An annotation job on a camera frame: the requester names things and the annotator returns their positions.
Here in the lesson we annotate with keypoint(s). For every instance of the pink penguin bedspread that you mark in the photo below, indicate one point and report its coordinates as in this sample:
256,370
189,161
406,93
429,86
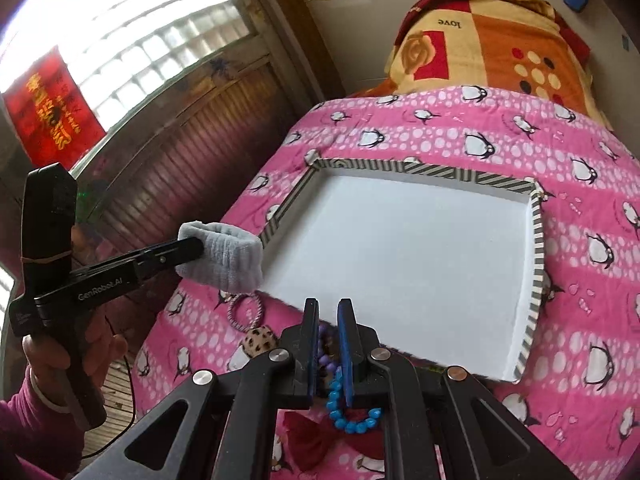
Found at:
580,395

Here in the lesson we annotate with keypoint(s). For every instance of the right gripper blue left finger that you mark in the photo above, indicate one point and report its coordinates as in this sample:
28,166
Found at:
306,350

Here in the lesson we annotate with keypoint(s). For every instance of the orange floral folded blanket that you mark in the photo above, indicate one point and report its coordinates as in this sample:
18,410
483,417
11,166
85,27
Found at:
518,45

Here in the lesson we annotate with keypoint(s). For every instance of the magenta sleeve forearm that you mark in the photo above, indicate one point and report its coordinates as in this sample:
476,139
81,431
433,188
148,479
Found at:
39,439

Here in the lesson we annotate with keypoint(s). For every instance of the striped white tray box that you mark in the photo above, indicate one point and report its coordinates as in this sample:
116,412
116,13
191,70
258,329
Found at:
445,263

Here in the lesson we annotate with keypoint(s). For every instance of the light blue towel headband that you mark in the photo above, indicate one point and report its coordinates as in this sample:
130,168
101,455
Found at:
231,260

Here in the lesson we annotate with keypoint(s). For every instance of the red paper window banner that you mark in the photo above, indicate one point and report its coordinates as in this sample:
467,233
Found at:
51,117

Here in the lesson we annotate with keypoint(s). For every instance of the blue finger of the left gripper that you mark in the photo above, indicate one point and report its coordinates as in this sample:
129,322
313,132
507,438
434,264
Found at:
152,260

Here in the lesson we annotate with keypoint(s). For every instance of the person's left hand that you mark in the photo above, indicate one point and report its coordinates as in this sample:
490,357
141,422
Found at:
47,358

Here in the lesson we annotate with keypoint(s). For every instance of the red velvet bow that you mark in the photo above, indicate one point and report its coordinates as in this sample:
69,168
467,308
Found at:
310,441

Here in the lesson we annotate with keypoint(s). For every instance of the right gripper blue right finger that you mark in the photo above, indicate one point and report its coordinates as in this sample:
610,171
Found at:
353,358

